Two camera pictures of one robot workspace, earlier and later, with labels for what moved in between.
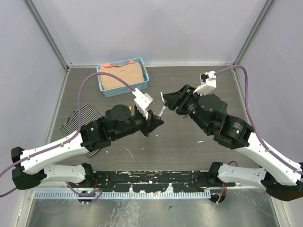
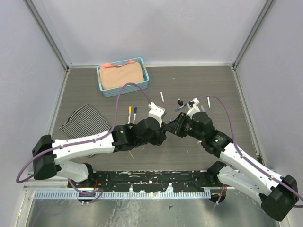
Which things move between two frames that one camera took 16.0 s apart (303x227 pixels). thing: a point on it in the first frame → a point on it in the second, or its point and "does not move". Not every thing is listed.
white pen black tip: (161, 92) does not move
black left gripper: (152, 121) → (161, 137)
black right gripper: (179, 98) → (175, 126)
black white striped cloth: (72, 125) does not move
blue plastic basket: (124, 90) does not move
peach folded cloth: (130, 73) does not move
